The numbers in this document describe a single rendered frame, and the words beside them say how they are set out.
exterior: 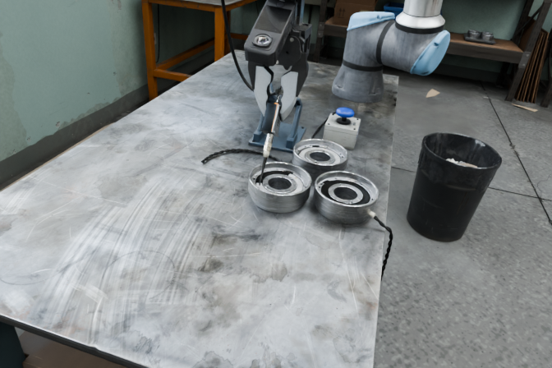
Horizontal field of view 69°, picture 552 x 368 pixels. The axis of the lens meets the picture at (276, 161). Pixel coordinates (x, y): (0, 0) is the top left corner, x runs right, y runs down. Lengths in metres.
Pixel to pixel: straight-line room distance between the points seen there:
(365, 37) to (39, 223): 0.85
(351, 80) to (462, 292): 1.05
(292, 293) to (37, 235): 0.37
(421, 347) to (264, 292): 1.12
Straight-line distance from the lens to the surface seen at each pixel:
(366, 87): 1.16
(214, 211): 0.66
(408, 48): 1.07
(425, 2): 1.05
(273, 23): 0.59
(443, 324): 1.71
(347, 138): 0.88
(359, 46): 1.14
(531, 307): 1.96
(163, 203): 0.68
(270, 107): 0.66
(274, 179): 0.70
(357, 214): 0.65
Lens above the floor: 1.20
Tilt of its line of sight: 30 degrees down
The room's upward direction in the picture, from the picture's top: 6 degrees clockwise
